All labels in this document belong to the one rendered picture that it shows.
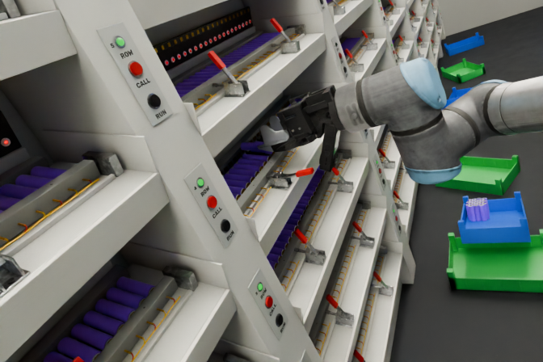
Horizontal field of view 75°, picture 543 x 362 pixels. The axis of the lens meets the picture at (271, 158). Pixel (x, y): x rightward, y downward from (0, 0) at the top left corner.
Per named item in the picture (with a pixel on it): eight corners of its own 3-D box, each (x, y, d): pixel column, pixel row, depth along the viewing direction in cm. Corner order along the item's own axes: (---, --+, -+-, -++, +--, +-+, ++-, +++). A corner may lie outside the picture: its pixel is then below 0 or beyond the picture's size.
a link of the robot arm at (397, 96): (448, 119, 56) (427, 61, 53) (372, 140, 63) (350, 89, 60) (449, 98, 63) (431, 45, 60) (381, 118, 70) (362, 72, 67)
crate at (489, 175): (520, 170, 161) (518, 154, 158) (503, 195, 151) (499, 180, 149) (454, 164, 185) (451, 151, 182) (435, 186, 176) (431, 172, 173)
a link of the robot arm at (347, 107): (380, 114, 70) (370, 137, 62) (356, 121, 73) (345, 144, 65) (362, 73, 67) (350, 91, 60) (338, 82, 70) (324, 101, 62)
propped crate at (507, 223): (465, 213, 151) (462, 195, 150) (524, 210, 140) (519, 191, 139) (461, 243, 126) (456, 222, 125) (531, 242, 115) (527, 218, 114)
